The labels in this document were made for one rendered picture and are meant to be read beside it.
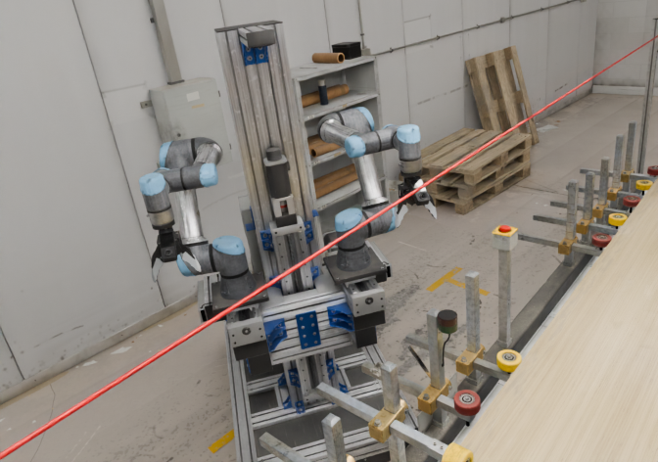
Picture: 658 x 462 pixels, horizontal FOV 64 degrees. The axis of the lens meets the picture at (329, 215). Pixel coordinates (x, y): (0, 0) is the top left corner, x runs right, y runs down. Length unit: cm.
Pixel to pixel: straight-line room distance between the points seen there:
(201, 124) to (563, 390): 278
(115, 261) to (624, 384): 312
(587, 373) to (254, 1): 338
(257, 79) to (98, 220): 201
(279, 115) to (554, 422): 142
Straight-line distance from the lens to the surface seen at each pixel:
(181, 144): 215
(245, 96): 210
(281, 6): 444
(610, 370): 197
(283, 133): 215
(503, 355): 196
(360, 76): 469
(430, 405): 183
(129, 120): 379
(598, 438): 175
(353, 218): 213
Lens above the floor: 214
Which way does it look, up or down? 23 degrees down
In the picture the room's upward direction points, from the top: 8 degrees counter-clockwise
